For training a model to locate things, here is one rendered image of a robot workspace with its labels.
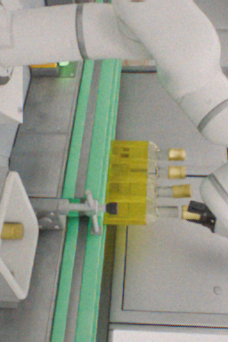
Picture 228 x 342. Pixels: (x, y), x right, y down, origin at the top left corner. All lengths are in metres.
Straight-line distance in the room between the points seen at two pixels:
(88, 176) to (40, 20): 0.40
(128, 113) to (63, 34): 0.82
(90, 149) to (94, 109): 0.13
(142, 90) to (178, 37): 0.99
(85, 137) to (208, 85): 0.48
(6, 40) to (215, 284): 0.77
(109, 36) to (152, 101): 0.83
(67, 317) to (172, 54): 0.60
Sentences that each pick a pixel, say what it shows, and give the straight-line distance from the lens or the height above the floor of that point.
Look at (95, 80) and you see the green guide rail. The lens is 1.24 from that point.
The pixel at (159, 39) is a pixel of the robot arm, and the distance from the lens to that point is 0.65.
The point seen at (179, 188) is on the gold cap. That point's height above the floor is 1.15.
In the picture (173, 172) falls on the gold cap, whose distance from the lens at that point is 1.19.
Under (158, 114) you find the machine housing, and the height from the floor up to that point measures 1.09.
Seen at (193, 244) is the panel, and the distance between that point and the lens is 1.24.
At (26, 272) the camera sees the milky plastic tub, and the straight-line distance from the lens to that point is 0.96.
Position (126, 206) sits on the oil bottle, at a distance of 1.12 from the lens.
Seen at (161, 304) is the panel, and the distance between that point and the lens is 1.17.
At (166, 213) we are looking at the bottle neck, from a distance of 1.13.
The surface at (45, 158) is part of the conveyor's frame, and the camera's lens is 1.06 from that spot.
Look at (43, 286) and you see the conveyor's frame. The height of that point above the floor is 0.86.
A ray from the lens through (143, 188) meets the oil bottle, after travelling 1.14.
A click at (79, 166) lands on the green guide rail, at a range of 1.06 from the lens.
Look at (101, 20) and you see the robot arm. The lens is 0.77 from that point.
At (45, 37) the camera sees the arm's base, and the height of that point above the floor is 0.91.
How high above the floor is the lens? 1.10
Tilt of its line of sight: 5 degrees down
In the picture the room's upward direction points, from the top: 91 degrees clockwise
